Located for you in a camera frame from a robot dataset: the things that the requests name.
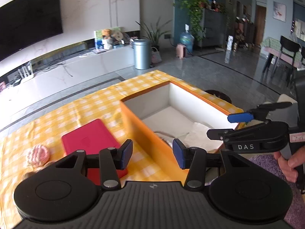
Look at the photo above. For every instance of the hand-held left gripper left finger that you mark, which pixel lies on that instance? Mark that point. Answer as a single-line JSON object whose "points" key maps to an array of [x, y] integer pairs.
{"points": [[126, 153]]}

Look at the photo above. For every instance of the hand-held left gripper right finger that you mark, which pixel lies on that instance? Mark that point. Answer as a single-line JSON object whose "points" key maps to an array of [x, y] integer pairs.
{"points": [[180, 153]]}

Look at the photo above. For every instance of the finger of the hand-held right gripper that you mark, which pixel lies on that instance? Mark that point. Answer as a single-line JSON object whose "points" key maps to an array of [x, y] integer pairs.
{"points": [[219, 134], [239, 117]]}

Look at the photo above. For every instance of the white plastic bag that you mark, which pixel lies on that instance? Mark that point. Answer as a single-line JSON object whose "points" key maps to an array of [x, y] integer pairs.
{"points": [[202, 136]]}

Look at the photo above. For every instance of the orange cardboard box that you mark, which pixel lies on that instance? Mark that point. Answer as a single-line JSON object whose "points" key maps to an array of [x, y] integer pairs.
{"points": [[143, 138]]}

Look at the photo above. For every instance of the pink knitted toy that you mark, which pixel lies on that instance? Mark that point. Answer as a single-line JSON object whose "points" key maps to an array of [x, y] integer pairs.
{"points": [[37, 155]]}

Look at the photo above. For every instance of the person's right hand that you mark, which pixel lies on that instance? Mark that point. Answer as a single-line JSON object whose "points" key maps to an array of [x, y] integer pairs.
{"points": [[288, 169]]}

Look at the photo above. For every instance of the purple fluffy blanket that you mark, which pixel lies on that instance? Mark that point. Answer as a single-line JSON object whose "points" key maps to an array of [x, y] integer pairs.
{"points": [[266, 162]]}

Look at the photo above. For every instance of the dark round stool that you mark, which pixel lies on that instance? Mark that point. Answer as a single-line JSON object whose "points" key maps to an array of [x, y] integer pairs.
{"points": [[220, 95]]}

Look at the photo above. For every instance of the yellow checked tablecloth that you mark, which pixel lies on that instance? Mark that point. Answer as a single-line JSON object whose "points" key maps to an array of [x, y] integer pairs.
{"points": [[71, 109]]}

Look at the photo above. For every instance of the white upright panel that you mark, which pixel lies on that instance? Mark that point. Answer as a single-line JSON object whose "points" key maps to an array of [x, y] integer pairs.
{"points": [[230, 43]]}

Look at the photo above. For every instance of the green checked dining table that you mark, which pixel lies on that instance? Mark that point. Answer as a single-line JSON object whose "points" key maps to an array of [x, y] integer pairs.
{"points": [[274, 45]]}

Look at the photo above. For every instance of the cluttered side shelf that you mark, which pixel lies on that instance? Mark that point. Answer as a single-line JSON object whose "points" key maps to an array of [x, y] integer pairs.
{"points": [[244, 31]]}

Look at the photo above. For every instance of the black dining chair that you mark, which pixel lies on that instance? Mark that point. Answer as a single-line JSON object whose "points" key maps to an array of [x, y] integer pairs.
{"points": [[289, 46]]}

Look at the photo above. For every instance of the pink space heater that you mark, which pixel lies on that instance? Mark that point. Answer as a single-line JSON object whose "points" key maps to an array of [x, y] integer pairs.
{"points": [[181, 51]]}

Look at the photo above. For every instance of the dark grey cabinet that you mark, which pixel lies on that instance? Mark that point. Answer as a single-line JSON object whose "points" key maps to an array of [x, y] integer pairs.
{"points": [[214, 28]]}

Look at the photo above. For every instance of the blue water jug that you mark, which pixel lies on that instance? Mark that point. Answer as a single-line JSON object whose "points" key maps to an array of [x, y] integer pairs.
{"points": [[186, 40]]}

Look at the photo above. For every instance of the brown wooden door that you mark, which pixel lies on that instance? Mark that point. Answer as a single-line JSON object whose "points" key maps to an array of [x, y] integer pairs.
{"points": [[260, 25]]}

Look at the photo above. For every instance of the white marble tv console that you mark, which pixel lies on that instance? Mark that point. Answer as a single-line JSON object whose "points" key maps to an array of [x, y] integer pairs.
{"points": [[71, 74]]}

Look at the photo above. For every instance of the small woven basket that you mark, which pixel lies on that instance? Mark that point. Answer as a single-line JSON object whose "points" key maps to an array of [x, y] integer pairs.
{"points": [[156, 56]]}

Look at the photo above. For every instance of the blue-grey metal trash can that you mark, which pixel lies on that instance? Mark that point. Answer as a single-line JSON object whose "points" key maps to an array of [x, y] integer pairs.
{"points": [[141, 54]]}

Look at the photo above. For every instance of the trailing pothos plant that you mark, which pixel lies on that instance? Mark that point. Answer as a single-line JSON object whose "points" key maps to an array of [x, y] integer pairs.
{"points": [[195, 12]]}

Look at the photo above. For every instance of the brown teddy bear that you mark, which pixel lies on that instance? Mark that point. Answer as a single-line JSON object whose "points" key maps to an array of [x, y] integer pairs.
{"points": [[106, 37]]}

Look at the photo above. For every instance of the green picture board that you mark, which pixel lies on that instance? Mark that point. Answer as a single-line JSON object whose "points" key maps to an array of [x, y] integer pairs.
{"points": [[98, 38]]}

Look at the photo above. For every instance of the long-leaf potted plant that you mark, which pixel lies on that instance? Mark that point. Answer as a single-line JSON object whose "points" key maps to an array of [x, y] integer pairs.
{"points": [[153, 34]]}

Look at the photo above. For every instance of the white wifi router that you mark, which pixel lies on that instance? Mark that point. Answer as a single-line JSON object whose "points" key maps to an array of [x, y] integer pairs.
{"points": [[26, 76]]}

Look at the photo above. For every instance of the pale wall painting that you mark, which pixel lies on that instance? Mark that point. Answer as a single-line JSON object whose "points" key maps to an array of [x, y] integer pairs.
{"points": [[279, 11]]}

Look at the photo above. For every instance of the black wall television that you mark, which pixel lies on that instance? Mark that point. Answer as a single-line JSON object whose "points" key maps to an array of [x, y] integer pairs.
{"points": [[28, 21]]}

